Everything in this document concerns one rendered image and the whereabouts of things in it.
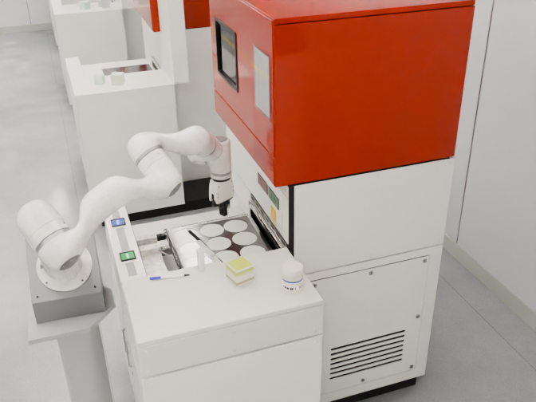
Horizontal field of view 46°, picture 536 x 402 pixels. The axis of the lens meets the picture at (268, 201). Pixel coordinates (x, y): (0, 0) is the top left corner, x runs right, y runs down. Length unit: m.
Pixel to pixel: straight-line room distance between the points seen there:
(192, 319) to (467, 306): 2.09
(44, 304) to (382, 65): 1.44
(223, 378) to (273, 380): 0.19
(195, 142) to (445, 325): 2.05
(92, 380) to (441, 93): 1.70
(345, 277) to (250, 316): 0.64
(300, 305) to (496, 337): 1.73
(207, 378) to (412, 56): 1.30
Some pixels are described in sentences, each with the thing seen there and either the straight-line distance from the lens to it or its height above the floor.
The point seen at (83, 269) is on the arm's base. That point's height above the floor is 0.98.
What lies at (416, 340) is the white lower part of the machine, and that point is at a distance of 3.04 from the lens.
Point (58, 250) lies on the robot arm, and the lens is 1.97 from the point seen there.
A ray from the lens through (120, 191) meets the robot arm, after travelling 2.01.
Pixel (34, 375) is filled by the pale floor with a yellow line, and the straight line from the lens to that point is 3.49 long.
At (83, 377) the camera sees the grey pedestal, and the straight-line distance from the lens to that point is 2.61.
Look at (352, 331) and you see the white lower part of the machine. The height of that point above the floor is 0.47.
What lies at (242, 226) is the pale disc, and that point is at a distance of 2.67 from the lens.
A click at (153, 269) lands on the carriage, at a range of 2.48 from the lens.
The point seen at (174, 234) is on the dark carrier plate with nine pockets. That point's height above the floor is 0.90.
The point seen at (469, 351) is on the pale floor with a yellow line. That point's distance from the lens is 3.53.
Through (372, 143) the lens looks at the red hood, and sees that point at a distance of 2.36.
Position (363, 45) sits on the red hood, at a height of 1.70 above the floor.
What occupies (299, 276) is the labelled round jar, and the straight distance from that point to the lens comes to 2.13.
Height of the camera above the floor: 2.28
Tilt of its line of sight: 29 degrees down
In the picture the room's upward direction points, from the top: 1 degrees counter-clockwise
